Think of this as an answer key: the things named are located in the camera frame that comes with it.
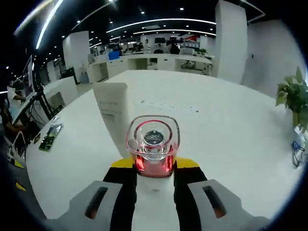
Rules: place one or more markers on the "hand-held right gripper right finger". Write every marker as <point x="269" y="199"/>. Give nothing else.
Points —
<point x="190" y="192"/>

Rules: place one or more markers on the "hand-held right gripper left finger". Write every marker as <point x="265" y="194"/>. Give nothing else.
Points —
<point x="120" y="192"/>

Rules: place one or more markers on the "red-collared clear-cap skincare bottle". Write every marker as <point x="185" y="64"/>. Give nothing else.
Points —
<point x="154" y="168"/>

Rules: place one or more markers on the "tall white skincare tube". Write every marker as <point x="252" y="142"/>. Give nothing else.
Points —
<point x="111" y="108"/>

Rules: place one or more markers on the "green and black foil packet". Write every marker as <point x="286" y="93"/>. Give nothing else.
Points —
<point x="51" y="137"/>

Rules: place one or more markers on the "small white sachet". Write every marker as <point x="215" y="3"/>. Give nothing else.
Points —
<point x="55" y="118"/>

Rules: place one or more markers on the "white chair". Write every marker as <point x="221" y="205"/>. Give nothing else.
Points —
<point x="18" y="149"/>

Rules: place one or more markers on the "standing desk with black legs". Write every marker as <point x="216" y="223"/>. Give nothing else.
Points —
<point x="43" y="96"/>

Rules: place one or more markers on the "white office desk row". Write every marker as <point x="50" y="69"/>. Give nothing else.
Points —
<point x="166" y="61"/>

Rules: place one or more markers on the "blue box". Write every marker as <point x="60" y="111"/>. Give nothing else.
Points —
<point x="113" y="55"/>

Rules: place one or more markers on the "potted green plant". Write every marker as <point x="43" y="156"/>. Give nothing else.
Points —
<point x="294" y="96"/>

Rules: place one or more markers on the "long ceiling light strip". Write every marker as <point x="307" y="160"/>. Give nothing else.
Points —
<point x="49" y="22"/>

